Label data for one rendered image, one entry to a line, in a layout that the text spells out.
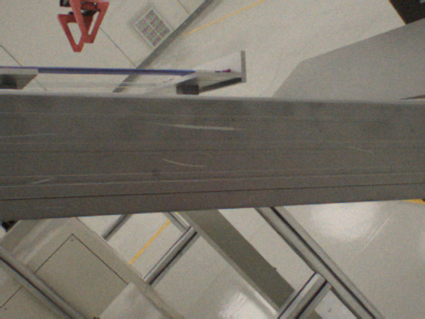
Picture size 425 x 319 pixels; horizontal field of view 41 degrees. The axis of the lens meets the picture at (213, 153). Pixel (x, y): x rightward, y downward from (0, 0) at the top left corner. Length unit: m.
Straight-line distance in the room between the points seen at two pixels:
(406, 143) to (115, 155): 0.18
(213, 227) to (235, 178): 0.98
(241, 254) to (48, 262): 0.68
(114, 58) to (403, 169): 8.29
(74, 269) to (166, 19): 7.32
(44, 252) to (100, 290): 0.21
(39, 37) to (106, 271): 6.85
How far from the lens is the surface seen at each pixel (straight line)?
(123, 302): 1.01
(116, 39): 8.65
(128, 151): 0.29
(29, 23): 8.50
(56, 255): 1.79
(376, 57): 1.11
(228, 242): 1.31
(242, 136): 0.31
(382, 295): 1.58
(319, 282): 1.21
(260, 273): 1.36
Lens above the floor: 0.99
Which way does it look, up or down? 17 degrees down
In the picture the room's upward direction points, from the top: 43 degrees counter-clockwise
